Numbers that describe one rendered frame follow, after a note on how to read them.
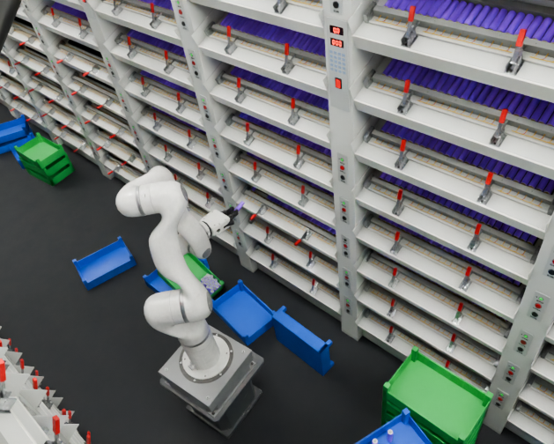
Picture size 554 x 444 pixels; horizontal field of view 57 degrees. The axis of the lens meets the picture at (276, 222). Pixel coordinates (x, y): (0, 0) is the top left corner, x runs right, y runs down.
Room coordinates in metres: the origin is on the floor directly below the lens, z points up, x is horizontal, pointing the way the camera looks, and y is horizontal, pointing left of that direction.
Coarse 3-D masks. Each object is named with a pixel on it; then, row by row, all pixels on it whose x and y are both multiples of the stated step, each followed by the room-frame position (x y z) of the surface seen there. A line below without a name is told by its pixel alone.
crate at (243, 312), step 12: (240, 288) 1.70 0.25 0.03; (216, 300) 1.63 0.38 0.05; (228, 300) 1.66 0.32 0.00; (240, 300) 1.64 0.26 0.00; (252, 300) 1.63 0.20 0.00; (216, 312) 1.58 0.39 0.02; (228, 312) 1.58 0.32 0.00; (240, 312) 1.57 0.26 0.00; (252, 312) 1.56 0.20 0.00; (264, 312) 1.54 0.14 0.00; (228, 324) 1.49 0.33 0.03; (240, 324) 1.50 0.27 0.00; (252, 324) 1.48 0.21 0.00; (264, 324) 1.44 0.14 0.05; (240, 336) 1.40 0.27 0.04; (252, 336) 1.39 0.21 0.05
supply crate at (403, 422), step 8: (400, 416) 0.71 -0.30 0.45; (408, 416) 0.71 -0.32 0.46; (392, 424) 0.70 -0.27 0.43; (400, 424) 0.71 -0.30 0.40; (408, 424) 0.70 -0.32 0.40; (416, 424) 0.68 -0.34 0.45; (376, 432) 0.68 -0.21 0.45; (384, 432) 0.69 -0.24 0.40; (400, 432) 0.68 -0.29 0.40; (408, 432) 0.68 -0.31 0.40; (416, 432) 0.67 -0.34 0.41; (360, 440) 0.66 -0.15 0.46; (368, 440) 0.67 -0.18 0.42; (384, 440) 0.66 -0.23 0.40; (392, 440) 0.66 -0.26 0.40; (400, 440) 0.65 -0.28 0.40; (408, 440) 0.65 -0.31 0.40; (416, 440) 0.64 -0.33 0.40; (424, 440) 0.64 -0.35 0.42
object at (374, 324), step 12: (372, 312) 1.31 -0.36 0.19; (360, 324) 1.29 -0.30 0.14; (372, 324) 1.27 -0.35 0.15; (384, 324) 1.25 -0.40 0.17; (384, 336) 1.20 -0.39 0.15; (396, 336) 1.18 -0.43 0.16; (408, 336) 1.16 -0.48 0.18; (396, 348) 1.14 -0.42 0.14; (408, 348) 1.12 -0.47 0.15; (420, 348) 1.10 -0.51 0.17; (432, 348) 1.08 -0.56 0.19; (444, 360) 1.03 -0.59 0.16; (456, 372) 0.97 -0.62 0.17; (468, 372) 0.95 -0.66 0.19; (480, 384) 0.91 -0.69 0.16
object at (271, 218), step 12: (240, 192) 1.84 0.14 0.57; (252, 192) 1.84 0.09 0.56; (252, 204) 1.77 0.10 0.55; (276, 204) 1.72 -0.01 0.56; (264, 216) 1.69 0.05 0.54; (276, 216) 1.66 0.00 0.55; (288, 228) 1.58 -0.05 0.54; (312, 240) 1.48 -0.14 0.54; (324, 240) 1.46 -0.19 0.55; (324, 252) 1.41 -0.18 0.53; (336, 252) 1.36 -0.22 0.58
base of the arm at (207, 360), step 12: (216, 336) 1.19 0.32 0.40; (192, 348) 1.04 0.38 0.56; (204, 348) 1.05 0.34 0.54; (216, 348) 1.09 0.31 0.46; (228, 348) 1.12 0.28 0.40; (192, 360) 1.06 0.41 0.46; (204, 360) 1.04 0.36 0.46; (216, 360) 1.07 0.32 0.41; (192, 372) 1.05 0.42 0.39; (204, 372) 1.04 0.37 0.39; (216, 372) 1.03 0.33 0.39
